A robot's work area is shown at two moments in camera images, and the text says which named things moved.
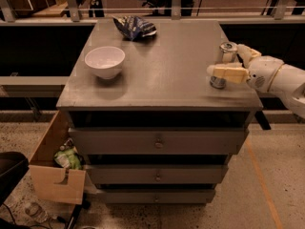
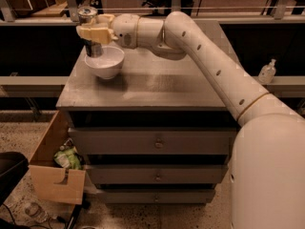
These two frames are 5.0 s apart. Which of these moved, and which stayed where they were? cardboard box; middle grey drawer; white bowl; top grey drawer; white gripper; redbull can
Moved: redbull can; white gripper
Stayed: middle grey drawer; white bowl; top grey drawer; cardboard box
